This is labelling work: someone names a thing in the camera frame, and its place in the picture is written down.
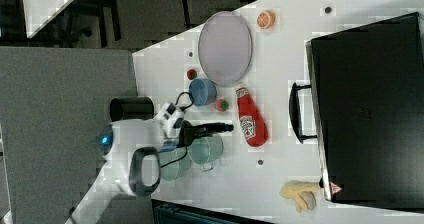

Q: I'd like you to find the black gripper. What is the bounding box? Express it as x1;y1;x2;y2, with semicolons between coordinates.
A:
178;120;234;147

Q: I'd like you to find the red ketchup bottle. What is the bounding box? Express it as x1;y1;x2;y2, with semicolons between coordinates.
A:
236;87;269;147

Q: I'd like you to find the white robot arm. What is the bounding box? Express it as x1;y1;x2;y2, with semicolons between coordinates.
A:
64;118;234;224

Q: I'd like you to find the red green strawberry toy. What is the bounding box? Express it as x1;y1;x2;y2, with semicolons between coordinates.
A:
214;98;229;112

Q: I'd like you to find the green metal pot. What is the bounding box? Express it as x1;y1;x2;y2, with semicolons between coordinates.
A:
188;135;224;172

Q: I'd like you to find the blue bowl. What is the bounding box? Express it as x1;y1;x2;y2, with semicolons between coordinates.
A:
189;78;217;107

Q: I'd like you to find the grey round plate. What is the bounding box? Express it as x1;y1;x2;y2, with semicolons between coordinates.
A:
198;11;252;87

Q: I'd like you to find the black cylinder cup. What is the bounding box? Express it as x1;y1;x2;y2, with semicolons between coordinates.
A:
109;97;154;121

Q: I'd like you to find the yellow glove toy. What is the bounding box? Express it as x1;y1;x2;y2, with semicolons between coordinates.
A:
279;181;321;213

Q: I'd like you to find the black toaster oven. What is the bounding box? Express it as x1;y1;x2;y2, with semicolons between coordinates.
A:
305;12;424;213

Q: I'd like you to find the white side table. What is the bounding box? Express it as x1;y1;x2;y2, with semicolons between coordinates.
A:
22;0;74;38

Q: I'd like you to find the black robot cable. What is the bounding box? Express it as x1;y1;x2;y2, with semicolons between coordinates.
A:
159;91;195;169

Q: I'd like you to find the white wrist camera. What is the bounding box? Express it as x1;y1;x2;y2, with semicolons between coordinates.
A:
154;102;184;138

